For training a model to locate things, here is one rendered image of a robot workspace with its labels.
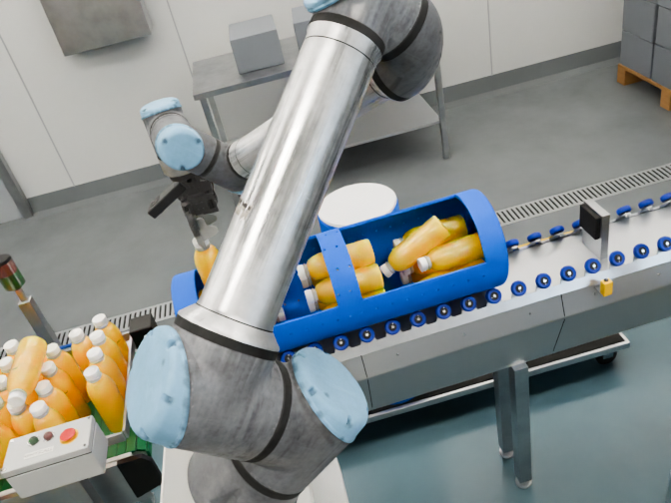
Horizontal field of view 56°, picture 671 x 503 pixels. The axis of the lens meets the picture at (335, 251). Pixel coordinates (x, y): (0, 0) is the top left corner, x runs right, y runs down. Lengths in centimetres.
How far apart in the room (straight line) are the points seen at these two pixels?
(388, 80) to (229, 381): 53
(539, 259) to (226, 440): 136
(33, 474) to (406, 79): 121
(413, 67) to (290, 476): 64
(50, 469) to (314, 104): 111
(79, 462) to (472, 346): 107
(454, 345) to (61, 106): 392
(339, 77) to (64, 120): 441
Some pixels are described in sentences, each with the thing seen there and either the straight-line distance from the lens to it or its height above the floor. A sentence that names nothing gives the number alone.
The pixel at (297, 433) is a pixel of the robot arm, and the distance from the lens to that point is 92.
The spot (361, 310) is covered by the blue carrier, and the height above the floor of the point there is 108.
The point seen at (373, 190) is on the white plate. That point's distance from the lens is 227.
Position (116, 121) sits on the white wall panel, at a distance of 516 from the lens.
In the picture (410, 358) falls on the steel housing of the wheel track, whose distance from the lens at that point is 184.
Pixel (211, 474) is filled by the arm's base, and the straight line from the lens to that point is 104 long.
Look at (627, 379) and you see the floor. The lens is 296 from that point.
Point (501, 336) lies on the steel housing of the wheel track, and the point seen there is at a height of 84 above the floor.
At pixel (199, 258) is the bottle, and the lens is 164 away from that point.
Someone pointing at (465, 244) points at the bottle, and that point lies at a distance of 175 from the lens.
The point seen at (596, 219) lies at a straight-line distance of 195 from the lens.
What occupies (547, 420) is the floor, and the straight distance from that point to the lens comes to 279.
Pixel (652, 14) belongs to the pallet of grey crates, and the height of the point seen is 60.
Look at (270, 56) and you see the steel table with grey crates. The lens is 420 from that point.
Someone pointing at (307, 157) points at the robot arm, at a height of 179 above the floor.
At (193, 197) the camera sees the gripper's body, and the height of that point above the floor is 148.
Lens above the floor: 216
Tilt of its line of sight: 34 degrees down
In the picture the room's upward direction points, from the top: 14 degrees counter-clockwise
